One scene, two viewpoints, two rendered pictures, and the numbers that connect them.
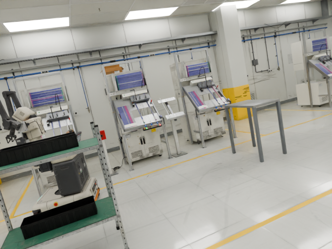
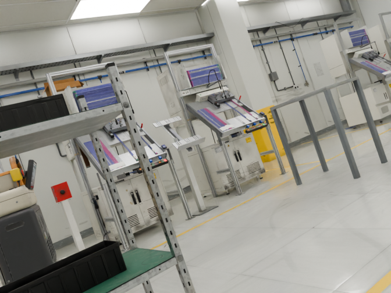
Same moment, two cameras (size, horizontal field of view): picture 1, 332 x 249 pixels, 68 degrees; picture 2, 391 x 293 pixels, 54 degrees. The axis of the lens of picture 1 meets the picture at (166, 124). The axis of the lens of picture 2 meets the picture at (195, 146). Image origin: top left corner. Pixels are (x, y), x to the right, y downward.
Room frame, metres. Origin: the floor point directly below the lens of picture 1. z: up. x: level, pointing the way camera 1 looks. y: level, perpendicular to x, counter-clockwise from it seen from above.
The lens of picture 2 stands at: (0.48, 0.67, 0.72)
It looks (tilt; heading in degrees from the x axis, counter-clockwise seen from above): 0 degrees down; 347
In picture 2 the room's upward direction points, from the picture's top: 19 degrees counter-clockwise
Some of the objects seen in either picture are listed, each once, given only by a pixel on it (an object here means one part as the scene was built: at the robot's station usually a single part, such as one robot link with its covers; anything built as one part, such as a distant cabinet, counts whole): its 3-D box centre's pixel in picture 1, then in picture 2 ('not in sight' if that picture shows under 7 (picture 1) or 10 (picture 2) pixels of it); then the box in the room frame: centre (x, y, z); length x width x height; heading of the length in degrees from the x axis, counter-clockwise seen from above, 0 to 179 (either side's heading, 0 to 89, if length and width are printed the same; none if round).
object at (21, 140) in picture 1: (26, 140); not in sight; (2.97, 1.68, 0.99); 0.28 x 0.16 x 0.22; 6
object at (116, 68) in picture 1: (117, 68); (73, 83); (5.00, 0.70, 1.82); 0.68 x 0.30 x 0.20; 110
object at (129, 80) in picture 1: (129, 80); (98, 98); (4.76, 0.50, 1.52); 0.51 x 0.13 x 0.27; 110
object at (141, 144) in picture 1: (139, 142); (127, 206); (4.85, 0.60, 0.31); 0.70 x 0.65 x 0.62; 110
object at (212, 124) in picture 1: (204, 109); (225, 138); (5.17, -0.85, 0.65); 1.01 x 0.73 x 1.29; 20
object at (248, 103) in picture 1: (254, 128); (325, 133); (3.67, -1.29, 0.40); 0.70 x 0.45 x 0.80; 18
